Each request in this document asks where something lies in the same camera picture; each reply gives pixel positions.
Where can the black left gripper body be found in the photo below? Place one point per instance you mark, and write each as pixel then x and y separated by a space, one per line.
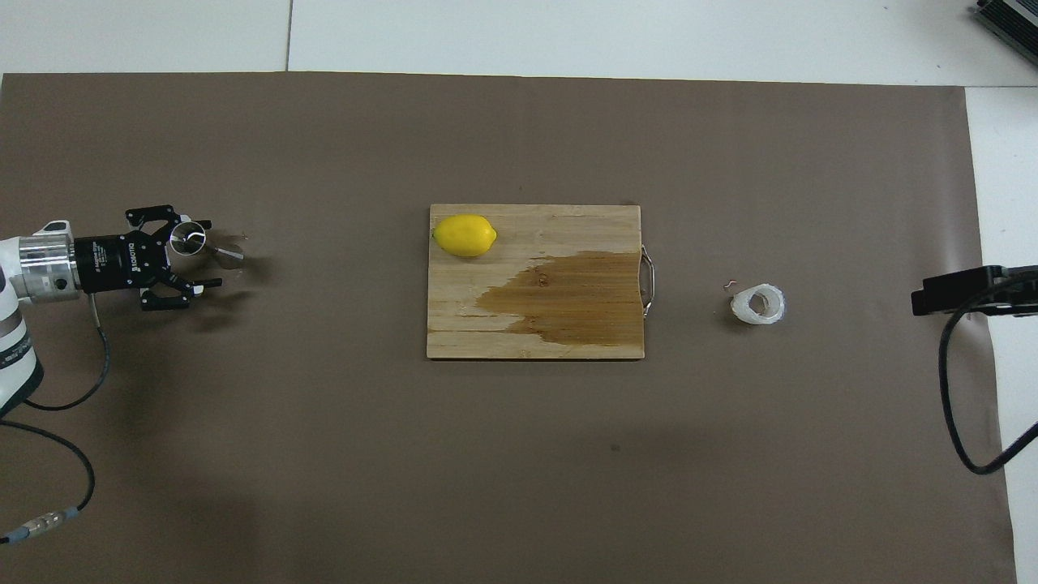
pixel 113 264

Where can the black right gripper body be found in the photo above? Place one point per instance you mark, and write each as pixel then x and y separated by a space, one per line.
pixel 1031 294

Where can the steel double jigger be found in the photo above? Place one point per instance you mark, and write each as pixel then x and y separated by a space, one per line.
pixel 195 240

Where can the clear plastic cup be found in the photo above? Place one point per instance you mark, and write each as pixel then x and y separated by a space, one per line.
pixel 774 312

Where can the brown paper table mat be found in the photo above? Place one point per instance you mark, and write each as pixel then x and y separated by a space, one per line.
pixel 324 446

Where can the grey ribbed device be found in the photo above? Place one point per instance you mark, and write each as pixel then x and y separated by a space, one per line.
pixel 1014 20

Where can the yellow lemon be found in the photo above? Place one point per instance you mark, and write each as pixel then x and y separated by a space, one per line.
pixel 464 235

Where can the wooden cutting board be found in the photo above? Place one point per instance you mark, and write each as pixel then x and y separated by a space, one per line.
pixel 486 332

